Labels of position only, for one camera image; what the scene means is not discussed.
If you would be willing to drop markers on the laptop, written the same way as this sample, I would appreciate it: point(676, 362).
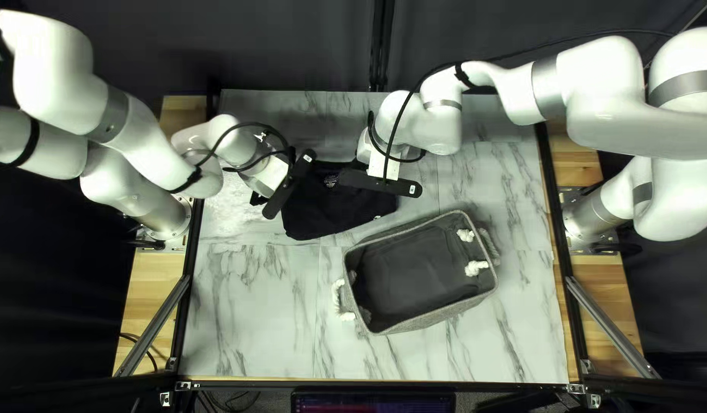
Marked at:
point(373, 402)

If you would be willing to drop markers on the grey fabric basket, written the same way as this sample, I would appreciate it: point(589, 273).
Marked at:
point(416, 275)

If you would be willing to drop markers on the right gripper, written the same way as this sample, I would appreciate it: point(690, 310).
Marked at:
point(382, 163)

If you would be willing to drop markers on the black sweatshirt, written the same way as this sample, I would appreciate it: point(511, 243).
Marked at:
point(330, 206)

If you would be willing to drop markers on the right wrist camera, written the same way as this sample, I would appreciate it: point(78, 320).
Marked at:
point(382, 184)

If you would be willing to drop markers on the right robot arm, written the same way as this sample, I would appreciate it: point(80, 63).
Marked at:
point(606, 97)

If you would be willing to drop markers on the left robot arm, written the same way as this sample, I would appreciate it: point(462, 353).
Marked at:
point(49, 69)

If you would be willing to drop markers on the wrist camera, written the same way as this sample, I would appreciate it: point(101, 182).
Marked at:
point(382, 184)
point(287, 183)

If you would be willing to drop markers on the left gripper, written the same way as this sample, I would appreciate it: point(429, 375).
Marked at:
point(267, 172)

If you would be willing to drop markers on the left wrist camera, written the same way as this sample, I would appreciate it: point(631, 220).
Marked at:
point(287, 183)

